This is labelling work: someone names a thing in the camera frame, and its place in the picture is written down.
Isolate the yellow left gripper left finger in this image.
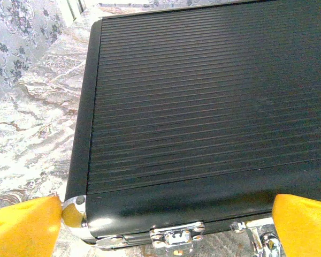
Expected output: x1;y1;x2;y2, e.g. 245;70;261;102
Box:
0;196;63;257

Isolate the aluminium frame post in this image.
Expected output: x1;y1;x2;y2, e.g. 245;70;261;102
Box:
66;0;86;22

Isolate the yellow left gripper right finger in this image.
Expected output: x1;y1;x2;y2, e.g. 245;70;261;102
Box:
272;194;321;257

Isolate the black ribbed carrying case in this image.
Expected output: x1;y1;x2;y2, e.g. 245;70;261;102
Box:
65;0;321;257

